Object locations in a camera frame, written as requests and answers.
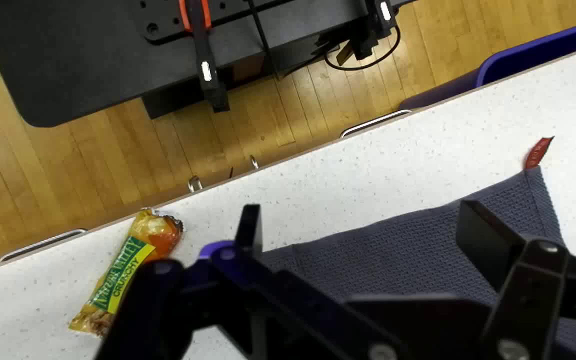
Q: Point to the blue chair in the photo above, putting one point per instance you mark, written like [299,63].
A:
[535,53]

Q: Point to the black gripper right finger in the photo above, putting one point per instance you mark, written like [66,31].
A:
[535,293]

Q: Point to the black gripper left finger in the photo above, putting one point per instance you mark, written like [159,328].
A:
[249,312]

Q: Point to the grey waffle towel red tag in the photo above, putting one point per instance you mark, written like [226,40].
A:
[408,260]

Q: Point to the yellow green granola bar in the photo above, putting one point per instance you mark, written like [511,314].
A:
[128,271]

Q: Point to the black table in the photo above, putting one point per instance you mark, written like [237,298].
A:
[74,53]

